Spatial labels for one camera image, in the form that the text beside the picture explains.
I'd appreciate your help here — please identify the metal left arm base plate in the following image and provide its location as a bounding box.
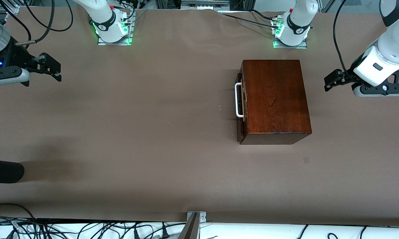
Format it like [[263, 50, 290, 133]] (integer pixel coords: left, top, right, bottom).
[[273, 39, 308, 49]]

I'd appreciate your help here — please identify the long black table cable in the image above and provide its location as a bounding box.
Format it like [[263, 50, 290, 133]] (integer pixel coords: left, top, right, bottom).
[[219, 13, 279, 29]]

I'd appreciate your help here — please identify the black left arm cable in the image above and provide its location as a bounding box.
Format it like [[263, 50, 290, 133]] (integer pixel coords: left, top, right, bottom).
[[333, 0, 354, 77]]

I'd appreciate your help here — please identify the dark brown wooden cabinet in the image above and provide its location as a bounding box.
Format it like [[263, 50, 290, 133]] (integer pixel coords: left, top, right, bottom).
[[239, 60, 312, 145]]

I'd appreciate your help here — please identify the short black table cable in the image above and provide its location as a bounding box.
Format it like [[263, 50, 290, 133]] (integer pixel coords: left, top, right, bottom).
[[251, 9, 274, 20]]

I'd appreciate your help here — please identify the metal bracket with dark bar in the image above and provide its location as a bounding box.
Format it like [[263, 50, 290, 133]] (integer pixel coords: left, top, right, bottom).
[[178, 211, 207, 239]]

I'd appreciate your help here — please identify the black rounded cylinder object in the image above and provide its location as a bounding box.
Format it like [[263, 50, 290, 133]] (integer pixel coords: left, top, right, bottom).
[[0, 159, 25, 184]]

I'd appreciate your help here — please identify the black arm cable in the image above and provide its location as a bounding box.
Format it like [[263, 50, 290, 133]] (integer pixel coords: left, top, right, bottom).
[[333, 0, 354, 77], [0, 3, 32, 50]]

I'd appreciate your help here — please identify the black looped floor cable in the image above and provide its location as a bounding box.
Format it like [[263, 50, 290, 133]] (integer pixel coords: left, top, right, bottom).
[[0, 203, 37, 229]]

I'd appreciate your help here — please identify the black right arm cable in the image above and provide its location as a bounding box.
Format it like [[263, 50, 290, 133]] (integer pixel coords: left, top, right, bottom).
[[0, 3, 32, 50]]

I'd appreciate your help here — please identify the black cable with metal plug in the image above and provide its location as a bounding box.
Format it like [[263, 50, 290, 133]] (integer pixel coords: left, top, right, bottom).
[[15, 0, 74, 46]]

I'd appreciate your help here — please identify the aluminium frame rack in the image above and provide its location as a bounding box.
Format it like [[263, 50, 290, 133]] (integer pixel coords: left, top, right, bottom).
[[155, 0, 255, 10]]

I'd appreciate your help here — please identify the wooden drawer with white handle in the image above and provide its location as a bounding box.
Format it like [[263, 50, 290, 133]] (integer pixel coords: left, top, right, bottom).
[[235, 65, 247, 144]]

